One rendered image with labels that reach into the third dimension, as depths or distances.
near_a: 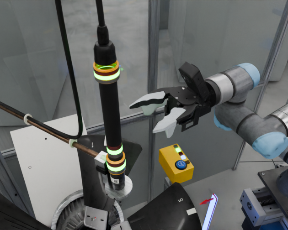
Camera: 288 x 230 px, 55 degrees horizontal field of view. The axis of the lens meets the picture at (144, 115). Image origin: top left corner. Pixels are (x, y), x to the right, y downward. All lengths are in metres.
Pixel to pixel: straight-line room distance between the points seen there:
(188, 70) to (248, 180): 2.16
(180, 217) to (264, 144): 0.41
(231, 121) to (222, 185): 1.82
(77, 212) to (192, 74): 0.65
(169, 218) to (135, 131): 0.79
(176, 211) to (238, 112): 0.41
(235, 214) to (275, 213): 1.12
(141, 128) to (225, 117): 0.93
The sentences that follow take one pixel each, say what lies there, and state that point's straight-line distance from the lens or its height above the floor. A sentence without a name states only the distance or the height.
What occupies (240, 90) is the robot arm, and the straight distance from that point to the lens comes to 0.75.
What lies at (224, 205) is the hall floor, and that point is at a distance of 2.48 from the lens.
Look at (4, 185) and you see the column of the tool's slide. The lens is 1.50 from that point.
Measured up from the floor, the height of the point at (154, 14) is 1.58.
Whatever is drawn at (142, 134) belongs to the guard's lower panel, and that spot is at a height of 0.84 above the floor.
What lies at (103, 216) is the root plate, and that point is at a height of 1.27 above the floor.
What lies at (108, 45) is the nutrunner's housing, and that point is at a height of 1.86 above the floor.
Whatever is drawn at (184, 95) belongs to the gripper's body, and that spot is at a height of 1.67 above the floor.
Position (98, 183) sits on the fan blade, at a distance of 0.90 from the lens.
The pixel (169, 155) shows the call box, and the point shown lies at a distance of 1.30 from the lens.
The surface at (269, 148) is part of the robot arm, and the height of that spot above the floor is 1.56.
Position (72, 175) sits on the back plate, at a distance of 1.11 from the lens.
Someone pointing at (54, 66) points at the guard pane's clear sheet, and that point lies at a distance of 1.29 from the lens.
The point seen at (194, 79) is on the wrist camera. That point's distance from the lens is 0.60.
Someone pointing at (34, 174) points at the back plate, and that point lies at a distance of 1.11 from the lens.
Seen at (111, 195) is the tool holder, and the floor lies 1.46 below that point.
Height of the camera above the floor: 2.06
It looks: 42 degrees down
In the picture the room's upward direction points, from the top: straight up
